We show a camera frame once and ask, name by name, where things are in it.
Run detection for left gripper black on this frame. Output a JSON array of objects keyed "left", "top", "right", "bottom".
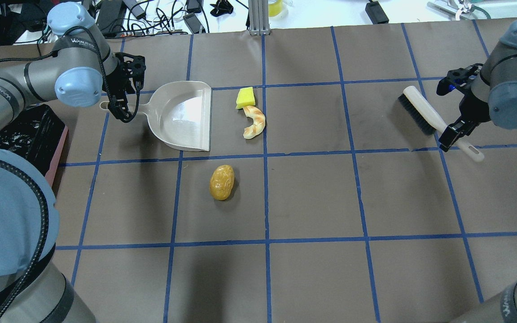
[{"left": 104, "top": 52, "right": 146, "bottom": 123}]

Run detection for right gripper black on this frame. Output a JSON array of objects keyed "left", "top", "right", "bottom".
[{"left": 436, "top": 63, "right": 491, "bottom": 153}]

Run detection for beige hand brush black bristles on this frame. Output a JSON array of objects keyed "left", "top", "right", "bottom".
[{"left": 398, "top": 86, "right": 485, "bottom": 162}]

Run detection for beige plastic dustpan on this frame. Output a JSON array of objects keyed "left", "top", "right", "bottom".
[{"left": 100, "top": 81, "right": 213, "bottom": 152}]

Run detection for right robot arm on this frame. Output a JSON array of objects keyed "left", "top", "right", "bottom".
[{"left": 437, "top": 20, "right": 517, "bottom": 323}]

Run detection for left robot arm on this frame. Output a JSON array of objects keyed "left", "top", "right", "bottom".
[{"left": 0, "top": 2, "right": 145, "bottom": 323}]

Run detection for bin with black bag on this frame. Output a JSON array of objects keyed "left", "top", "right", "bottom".
[{"left": 0, "top": 104, "right": 68, "bottom": 186}]

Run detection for yellow potato toy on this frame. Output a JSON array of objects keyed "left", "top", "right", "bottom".
[{"left": 209, "top": 164, "right": 236, "bottom": 201}]

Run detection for yellow sponge piece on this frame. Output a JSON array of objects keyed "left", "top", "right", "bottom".
[{"left": 236, "top": 87, "right": 256, "bottom": 110}]

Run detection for croissant bread toy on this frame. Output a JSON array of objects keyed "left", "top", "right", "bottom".
[{"left": 242, "top": 105, "right": 266, "bottom": 140}]

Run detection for yellow tape roll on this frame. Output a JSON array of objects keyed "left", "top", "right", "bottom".
[{"left": 267, "top": 0, "right": 285, "bottom": 17}]

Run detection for aluminium frame post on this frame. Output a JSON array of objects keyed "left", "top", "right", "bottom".
[{"left": 248, "top": 0, "right": 271, "bottom": 35}]

